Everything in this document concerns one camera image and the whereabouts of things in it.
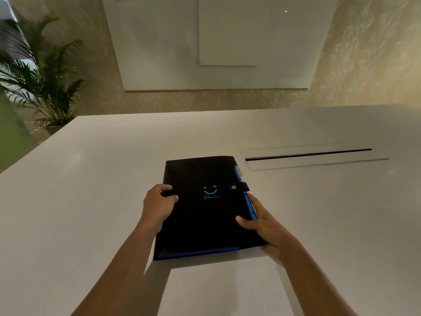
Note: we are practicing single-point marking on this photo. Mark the person's right hand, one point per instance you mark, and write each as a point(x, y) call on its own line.
point(269, 227)

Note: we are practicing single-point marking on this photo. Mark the person's left hand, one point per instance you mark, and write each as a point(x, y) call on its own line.
point(157, 207)

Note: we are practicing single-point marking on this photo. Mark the person's right thumb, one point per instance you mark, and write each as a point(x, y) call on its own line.
point(246, 222)

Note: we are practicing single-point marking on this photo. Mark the person's left thumb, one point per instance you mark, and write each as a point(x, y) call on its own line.
point(169, 200)

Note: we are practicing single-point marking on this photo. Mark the black folder with blue trim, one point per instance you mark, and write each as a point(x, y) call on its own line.
point(204, 207)

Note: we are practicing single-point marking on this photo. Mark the person's right forearm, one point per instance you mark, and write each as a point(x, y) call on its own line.
point(312, 283)

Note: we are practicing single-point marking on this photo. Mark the person's left forearm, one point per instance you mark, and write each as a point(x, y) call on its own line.
point(115, 276)

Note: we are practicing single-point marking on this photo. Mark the beige plant pot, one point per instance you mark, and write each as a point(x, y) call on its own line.
point(54, 128)

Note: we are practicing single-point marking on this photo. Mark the green potted palm plant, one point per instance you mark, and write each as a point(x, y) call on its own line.
point(36, 78)

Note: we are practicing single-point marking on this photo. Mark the white wall panel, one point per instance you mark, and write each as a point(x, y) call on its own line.
point(213, 42)

